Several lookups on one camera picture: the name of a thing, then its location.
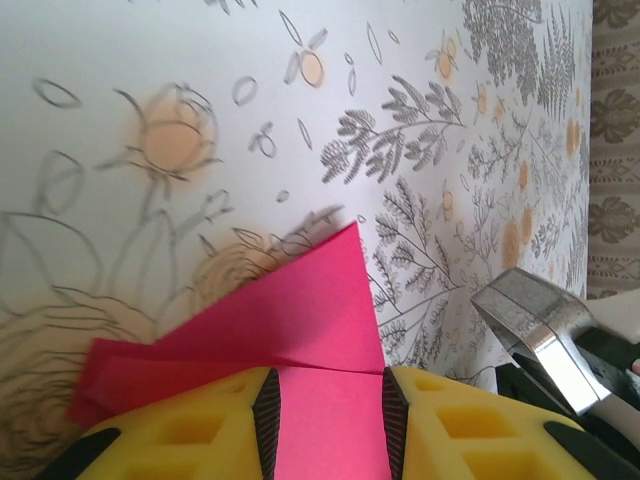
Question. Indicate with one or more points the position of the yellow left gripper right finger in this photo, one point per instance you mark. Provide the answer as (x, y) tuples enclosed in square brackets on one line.
[(475, 440)]

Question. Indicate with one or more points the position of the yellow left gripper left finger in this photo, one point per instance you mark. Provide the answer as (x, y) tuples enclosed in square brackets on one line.
[(200, 440)]

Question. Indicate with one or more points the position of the pink cloth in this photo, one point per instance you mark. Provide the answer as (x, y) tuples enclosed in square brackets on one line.
[(310, 310)]

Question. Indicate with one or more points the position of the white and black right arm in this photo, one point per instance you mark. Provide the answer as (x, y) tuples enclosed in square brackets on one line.
[(617, 315)]

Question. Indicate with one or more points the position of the floral printed table cover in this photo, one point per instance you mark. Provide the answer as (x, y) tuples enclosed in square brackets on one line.
[(250, 75)]

